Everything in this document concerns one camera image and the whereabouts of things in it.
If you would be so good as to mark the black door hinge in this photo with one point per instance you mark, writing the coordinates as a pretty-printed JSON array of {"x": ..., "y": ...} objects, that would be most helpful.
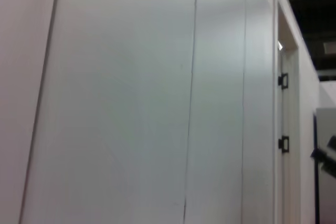
[
  {"x": 283, "y": 81},
  {"x": 284, "y": 144}
]

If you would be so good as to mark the grey panel with dark edge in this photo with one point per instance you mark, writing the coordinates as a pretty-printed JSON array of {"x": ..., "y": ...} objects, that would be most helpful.
[{"x": 325, "y": 203}]

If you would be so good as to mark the white door leaf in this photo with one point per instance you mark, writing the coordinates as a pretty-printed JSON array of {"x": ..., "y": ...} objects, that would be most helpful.
[{"x": 290, "y": 113}]

